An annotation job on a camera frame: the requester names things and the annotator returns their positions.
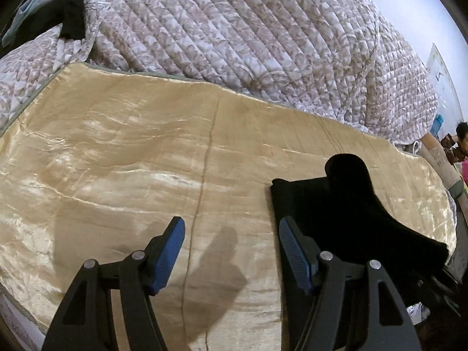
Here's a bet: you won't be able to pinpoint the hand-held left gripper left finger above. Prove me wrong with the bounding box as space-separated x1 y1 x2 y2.
41 216 186 351

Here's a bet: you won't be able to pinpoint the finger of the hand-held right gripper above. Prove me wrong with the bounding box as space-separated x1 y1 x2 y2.
415 268 462 318

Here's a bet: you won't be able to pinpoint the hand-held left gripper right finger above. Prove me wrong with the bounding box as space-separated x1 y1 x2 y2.
278 215 423 351

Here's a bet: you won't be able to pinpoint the black pants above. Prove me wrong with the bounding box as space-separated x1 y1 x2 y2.
270 154 450 293

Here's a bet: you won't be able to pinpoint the beige satin bed mat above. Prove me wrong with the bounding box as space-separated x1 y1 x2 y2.
0 62 457 351

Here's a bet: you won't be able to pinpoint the patterned cardboard roll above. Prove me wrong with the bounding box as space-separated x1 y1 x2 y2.
420 133 468 205

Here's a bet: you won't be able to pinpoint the floral quilted blanket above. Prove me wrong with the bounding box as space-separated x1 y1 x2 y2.
0 0 440 147

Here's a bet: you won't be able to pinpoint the light blue cloth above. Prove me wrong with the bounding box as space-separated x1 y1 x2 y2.
3 0 44 44

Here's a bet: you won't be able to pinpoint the white wall sheet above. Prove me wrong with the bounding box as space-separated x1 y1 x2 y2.
425 43 462 119

